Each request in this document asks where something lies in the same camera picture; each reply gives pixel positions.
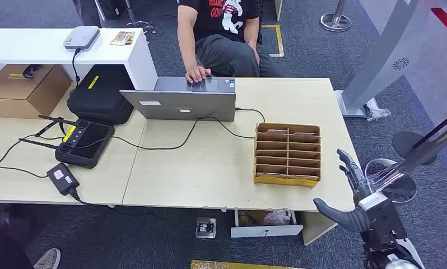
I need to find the grey laptop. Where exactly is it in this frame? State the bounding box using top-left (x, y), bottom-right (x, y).
top-left (119, 76), bottom-right (237, 123)

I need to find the wooden card organizer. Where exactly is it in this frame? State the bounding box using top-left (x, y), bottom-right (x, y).
top-left (253, 122), bottom-right (322, 189)

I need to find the person's left hand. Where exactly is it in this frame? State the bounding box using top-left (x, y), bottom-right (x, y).
top-left (250, 43), bottom-right (261, 66)

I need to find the black power adapter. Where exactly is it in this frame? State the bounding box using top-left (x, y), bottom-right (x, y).
top-left (46, 163), bottom-right (80, 196)

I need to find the grey box device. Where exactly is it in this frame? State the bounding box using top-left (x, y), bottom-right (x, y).
top-left (63, 25), bottom-right (101, 51)

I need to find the silver gate kiosk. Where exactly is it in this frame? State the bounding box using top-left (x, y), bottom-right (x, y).
top-left (334, 0), bottom-right (447, 119)

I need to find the black laptop power cable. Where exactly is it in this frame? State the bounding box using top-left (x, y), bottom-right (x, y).
top-left (234, 106), bottom-right (266, 124)

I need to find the white drawer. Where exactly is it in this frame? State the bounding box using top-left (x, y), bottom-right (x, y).
top-left (230, 210), bottom-right (304, 239)

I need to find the chrome chair base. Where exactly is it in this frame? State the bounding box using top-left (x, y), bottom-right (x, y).
top-left (125, 0), bottom-right (156, 35)

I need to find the floor power socket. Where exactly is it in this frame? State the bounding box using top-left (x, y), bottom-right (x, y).
top-left (195, 217), bottom-right (217, 239)

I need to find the black stand with round base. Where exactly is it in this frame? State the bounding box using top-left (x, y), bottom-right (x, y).
top-left (392, 108), bottom-right (447, 166)

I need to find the black remote controller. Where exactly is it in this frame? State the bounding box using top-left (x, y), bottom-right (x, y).
top-left (18, 115), bottom-right (115, 170)

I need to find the black carrying case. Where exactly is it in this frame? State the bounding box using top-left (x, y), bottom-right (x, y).
top-left (67, 64), bottom-right (136, 126)

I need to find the plastic bag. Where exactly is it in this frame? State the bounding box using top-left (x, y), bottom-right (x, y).
top-left (262, 210), bottom-right (292, 226)

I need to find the cardboard box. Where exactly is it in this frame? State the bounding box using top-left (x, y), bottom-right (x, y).
top-left (0, 64), bottom-right (73, 120)

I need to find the person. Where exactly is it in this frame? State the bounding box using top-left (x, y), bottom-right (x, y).
top-left (177, 0), bottom-right (283, 84)

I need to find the black office chair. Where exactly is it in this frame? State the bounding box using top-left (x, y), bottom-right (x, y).
top-left (257, 0), bottom-right (265, 46)

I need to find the chrome stanchion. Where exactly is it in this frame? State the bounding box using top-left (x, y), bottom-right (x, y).
top-left (320, 0), bottom-right (353, 33)
top-left (364, 118), bottom-right (447, 204)

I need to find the white side desk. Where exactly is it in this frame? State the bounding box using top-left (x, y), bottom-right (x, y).
top-left (0, 27), bottom-right (159, 91)

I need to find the person's right hand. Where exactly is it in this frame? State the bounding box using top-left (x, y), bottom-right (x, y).
top-left (185, 66), bottom-right (212, 84)

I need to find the long black cable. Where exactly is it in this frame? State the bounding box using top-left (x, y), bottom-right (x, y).
top-left (73, 115), bottom-right (256, 151)

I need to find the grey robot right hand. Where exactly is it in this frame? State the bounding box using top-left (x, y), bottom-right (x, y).
top-left (313, 148), bottom-right (409, 248)

